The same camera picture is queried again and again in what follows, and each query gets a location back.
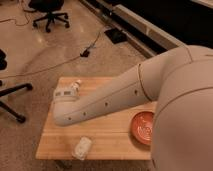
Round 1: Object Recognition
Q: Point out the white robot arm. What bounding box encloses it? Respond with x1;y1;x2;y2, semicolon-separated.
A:
53;45;213;171

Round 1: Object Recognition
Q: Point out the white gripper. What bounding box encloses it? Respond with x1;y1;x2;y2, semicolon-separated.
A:
53;89;79;101

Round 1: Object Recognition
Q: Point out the white plastic bottle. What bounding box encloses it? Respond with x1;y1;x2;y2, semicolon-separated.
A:
71;79;82;91

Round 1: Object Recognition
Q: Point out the white sponge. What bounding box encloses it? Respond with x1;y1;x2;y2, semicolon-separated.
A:
72;137;92;160

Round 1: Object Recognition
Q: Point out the black floor mat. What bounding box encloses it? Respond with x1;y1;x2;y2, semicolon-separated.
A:
105;28;127;44

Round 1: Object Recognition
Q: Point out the black floor cable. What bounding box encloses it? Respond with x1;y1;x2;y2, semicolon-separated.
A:
0;29;104;80

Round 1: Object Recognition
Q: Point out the black office chair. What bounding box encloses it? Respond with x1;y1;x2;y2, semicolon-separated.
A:
28;0;70;33

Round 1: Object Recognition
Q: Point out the orange plate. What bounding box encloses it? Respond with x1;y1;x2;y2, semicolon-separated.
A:
130;111;154;145

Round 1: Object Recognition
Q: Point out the black chair base left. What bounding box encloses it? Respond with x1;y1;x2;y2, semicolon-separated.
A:
0;83;33;124

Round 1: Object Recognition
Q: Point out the wooden table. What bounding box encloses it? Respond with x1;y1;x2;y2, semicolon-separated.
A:
35;76;158;161

